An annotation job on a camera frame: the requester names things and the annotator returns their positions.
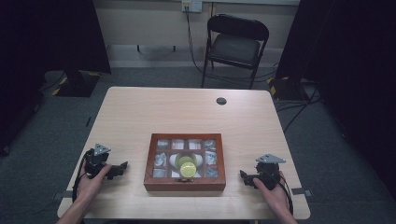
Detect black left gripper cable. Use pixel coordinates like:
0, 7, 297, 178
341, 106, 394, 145
71, 148, 95, 203

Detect black curtain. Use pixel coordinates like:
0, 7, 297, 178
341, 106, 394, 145
275, 0, 396, 200
0, 0, 112, 157

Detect black folding chair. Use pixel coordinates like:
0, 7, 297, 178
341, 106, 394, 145
200, 13, 271, 91

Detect white wall outlet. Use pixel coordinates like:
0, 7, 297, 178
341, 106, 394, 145
181, 0, 204, 14

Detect person's right hand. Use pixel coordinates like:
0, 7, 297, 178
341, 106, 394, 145
252, 170, 290, 214

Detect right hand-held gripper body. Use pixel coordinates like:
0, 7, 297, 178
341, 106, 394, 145
246, 153, 287, 191

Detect black floor cables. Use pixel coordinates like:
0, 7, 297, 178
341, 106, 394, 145
275, 81, 323, 133

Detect person's left hand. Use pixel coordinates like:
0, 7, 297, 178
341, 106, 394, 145
76, 163, 113, 203

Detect green lid brown coffee capsule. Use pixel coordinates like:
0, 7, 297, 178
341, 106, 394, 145
175, 152, 196, 167
179, 161, 198, 178

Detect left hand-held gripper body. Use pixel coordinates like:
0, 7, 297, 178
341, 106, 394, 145
84, 143, 123, 181

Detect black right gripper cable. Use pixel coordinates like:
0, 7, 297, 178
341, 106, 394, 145
277, 173, 295, 217

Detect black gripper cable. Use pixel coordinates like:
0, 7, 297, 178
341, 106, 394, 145
277, 173, 295, 217
71, 148, 95, 203

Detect wooden box with glass lid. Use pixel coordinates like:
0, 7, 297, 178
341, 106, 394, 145
143, 133, 227, 192

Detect grey table edge bracket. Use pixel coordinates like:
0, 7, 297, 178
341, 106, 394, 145
290, 187, 313, 198
51, 189, 73, 202

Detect black stand base striped tape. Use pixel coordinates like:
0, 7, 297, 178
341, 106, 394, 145
50, 69, 103, 98
266, 76, 310, 102

